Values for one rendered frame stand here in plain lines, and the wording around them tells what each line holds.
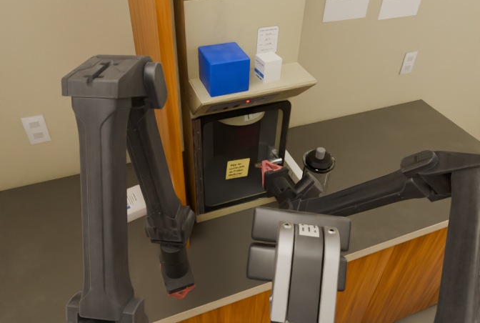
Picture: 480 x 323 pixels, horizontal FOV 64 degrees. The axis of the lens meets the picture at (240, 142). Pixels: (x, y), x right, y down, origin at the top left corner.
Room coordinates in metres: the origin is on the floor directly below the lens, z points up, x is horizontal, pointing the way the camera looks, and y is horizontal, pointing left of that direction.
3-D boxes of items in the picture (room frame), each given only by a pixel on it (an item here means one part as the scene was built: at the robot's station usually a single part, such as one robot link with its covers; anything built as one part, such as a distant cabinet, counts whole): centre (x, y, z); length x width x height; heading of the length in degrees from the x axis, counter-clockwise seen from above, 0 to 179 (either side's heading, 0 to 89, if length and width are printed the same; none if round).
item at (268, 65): (0.91, -0.06, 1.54); 0.05 x 0.05 x 0.06; 29
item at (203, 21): (1.06, 0.04, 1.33); 0.32 x 0.25 x 0.77; 113
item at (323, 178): (0.99, -0.27, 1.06); 0.11 x 0.11 x 0.21
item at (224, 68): (0.86, 0.05, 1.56); 0.10 x 0.10 x 0.09; 23
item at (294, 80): (0.90, -0.03, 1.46); 0.32 x 0.11 x 0.10; 113
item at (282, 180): (0.81, -0.12, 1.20); 0.07 x 0.07 x 0.10; 23
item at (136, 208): (0.95, 0.37, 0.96); 0.16 x 0.12 x 0.04; 125
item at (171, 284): (0.54, 0.14, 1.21); 0.10 x 0.07 x 0.07; 23
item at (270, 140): (0.94, -0.01, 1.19); 0.30 x 0.01 x 0.40; 112
